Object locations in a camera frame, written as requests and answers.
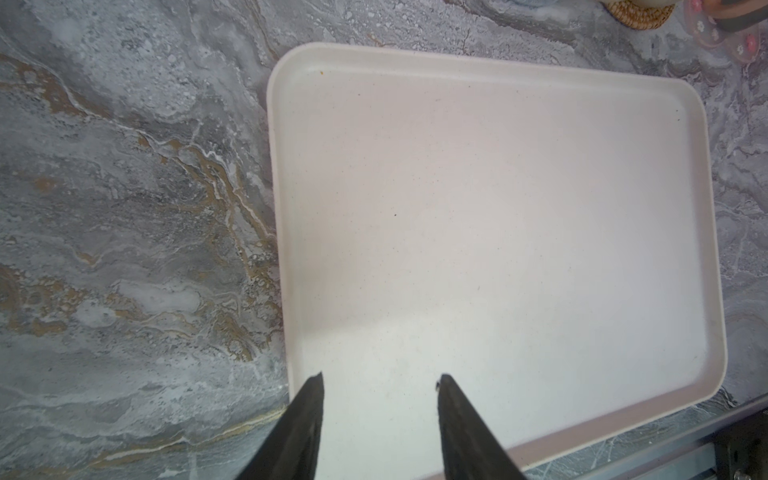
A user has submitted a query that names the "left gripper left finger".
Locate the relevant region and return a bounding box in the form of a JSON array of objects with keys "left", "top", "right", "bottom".
[{"left": 236, "top": 373, "right": 325, "bottom": 480}]

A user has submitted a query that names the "tan rattan round coaster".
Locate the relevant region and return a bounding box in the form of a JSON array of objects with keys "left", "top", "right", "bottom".
[{"left": 602, "top": 1, "right": 675, "bottom": 31}]

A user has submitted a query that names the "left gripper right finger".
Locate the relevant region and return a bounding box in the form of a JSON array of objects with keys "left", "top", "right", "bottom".
[{"left": 437, "top": 374, "right": 526, "bottom": 480}]

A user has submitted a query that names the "pink flower coaster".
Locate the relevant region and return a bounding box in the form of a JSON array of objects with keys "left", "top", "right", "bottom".
[{"left": 683, "top": 0, "right": 760, "bottom": 65}]

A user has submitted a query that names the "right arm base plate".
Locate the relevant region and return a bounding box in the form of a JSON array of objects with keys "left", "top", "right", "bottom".
[{"left": 713, "top": 410, "right": 768, "bottom": 480}]

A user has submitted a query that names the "orange ceramic mug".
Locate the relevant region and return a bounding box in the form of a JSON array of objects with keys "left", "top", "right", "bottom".
[{"left": 600, "top": 0, "right": 681, "bottom": 9}]

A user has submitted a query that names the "beige rectangular tray mat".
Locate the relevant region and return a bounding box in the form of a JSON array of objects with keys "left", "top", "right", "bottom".
[{"left": 267, "top": 43, "right": 728, "bottom": 479}]

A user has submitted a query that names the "aluminium front rail frame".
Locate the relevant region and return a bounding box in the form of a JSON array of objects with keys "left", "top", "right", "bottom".
[{"left": 527, "top": 392, "right": 768, "bottom": 480}]

